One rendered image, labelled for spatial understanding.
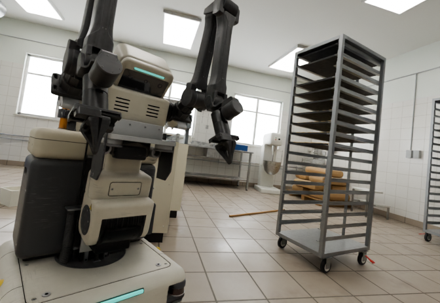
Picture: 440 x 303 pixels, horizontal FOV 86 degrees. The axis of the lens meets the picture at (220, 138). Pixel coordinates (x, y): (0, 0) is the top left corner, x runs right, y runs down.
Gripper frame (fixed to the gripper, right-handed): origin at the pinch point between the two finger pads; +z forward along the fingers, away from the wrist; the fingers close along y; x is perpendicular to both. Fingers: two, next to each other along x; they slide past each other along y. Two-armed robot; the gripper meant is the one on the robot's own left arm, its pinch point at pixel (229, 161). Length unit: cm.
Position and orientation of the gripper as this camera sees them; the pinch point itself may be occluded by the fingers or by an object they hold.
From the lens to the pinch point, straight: 83.3
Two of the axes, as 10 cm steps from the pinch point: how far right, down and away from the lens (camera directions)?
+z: 2.1, 9.0, -3.8
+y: 7.2, 1.2, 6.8
